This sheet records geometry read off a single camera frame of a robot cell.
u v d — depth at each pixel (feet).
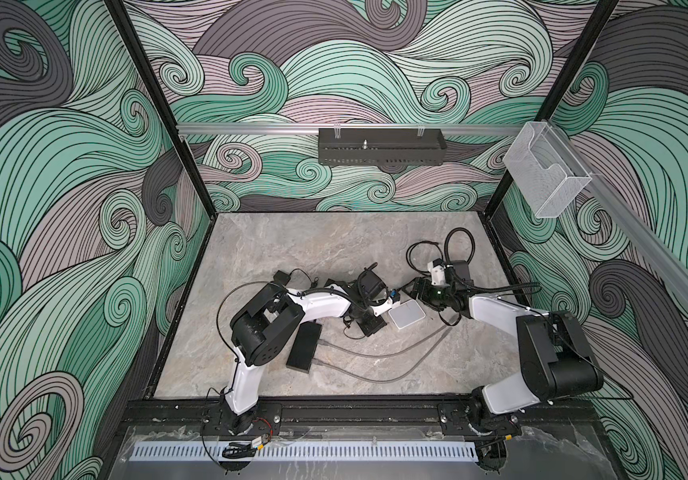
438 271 2.80
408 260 3.49
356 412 2.47
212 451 2.28
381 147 3.13
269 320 1.77
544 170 2.57
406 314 2.95
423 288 2.68
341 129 3.03
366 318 2.58
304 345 2.79
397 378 2.62
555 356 1.46
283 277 3.28
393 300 2.66
